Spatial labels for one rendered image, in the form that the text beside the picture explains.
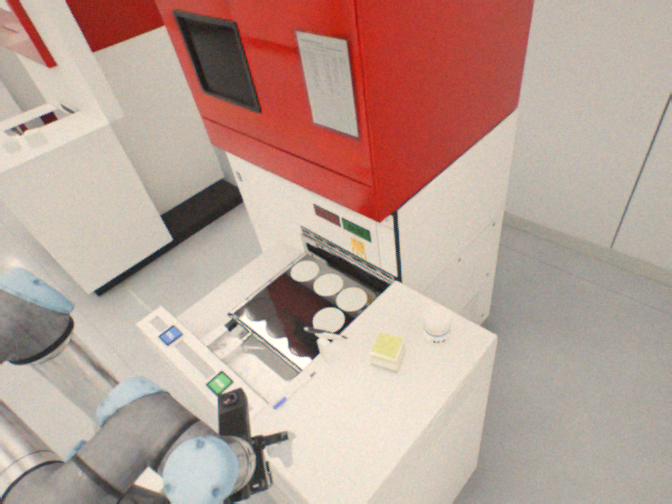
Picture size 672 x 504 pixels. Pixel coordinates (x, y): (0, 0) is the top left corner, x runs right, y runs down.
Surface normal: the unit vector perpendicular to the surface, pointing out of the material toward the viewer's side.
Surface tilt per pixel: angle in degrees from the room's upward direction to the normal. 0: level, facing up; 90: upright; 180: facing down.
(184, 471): 26
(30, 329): 88
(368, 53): 90
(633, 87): 90
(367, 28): 90
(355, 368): 0
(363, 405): 0
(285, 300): 0
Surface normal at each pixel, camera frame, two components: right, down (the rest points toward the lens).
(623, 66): -0.67, 0.57
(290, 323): -0.14, -0.71
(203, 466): -0.02, -0.36
